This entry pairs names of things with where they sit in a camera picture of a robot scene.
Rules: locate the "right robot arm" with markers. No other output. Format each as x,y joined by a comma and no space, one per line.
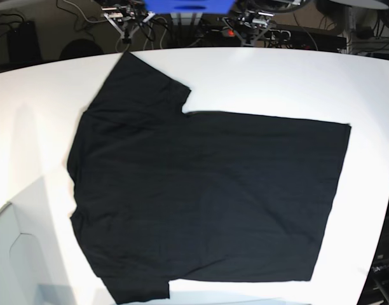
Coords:
127,17

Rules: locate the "black power strip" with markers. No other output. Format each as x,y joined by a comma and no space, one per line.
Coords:
277,34

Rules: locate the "grey cabinet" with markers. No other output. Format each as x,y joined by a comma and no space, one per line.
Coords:
24,276

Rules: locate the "blue box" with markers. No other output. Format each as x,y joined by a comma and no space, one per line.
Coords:
189,6

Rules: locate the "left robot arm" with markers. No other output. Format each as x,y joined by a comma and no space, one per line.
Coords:
248,26

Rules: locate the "black T-shirt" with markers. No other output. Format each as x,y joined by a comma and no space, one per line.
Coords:
208,196

